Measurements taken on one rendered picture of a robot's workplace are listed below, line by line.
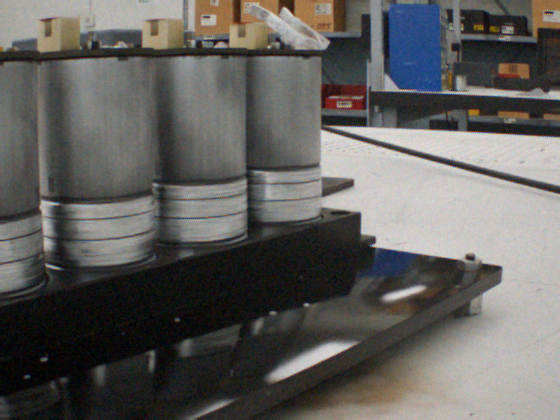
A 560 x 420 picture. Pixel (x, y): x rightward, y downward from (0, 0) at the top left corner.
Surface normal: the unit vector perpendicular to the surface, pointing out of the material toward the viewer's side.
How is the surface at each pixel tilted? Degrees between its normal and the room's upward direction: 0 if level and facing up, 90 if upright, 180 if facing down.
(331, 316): 0
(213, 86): 90
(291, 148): 90
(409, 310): 0
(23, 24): 90
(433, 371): 0
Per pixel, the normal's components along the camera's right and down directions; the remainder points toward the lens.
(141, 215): 0.86, 0.09
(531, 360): 0.00, -0.98
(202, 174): 0.33, 0.16
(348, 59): -0.37, 0.16
